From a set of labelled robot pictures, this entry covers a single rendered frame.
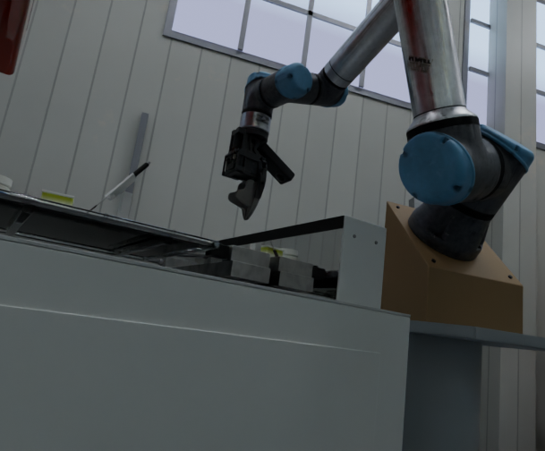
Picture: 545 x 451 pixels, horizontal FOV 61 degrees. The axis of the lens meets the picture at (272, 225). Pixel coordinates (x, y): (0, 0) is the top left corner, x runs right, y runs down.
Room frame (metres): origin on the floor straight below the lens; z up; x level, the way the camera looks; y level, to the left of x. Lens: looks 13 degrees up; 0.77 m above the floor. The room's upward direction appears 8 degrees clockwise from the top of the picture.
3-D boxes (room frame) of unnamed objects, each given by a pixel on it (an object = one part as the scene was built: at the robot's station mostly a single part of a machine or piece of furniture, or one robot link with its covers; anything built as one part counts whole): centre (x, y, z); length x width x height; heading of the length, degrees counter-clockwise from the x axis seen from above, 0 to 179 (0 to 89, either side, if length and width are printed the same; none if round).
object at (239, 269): (0.97, 0.12, 0.87); 0.36 x 0.08 x 0.03; 32
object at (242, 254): (0.84, 0.04, 0.89); 0.08 x 0.03 x 0.03; 122
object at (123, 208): (1.08, 0.37, 1.03); 0.06 x 0.04 x 0.13; 122
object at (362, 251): (0.95, -0.01, 0.89); 0.55 x 0.09 x 0.14; 32
